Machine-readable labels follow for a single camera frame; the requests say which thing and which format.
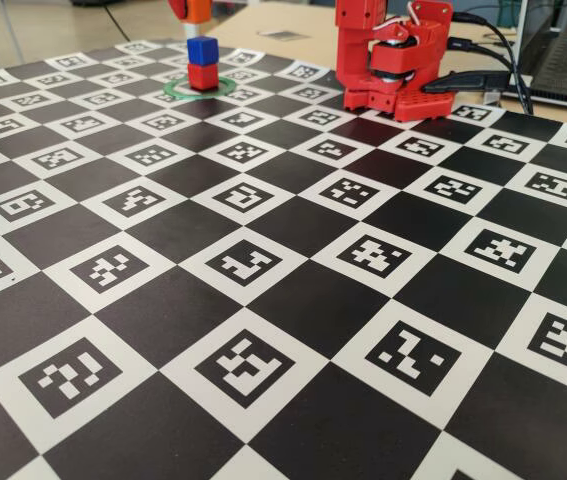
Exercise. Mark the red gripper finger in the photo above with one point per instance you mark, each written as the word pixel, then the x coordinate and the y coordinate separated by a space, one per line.
pixel 179 9

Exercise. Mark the blue cube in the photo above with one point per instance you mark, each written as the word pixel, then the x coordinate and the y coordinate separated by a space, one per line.
pixel 203 50

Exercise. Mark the small printed marker sticker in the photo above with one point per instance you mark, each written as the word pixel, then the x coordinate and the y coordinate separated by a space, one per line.
pixel 283 35

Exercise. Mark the orange cube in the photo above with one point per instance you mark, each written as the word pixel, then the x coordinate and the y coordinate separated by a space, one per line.
pixel 199 10

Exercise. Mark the red perforated robot base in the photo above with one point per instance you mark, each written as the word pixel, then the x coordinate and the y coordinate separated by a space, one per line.
pixel 423 106

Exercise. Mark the black white marker checkerboard mat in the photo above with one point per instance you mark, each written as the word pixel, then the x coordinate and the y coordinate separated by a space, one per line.
pixel 313 310

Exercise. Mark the red cube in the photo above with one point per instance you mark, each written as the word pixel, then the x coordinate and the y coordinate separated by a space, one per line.
pixel 203 77

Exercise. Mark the dark laptop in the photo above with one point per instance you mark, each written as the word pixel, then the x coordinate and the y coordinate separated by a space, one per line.
pixel 563 60

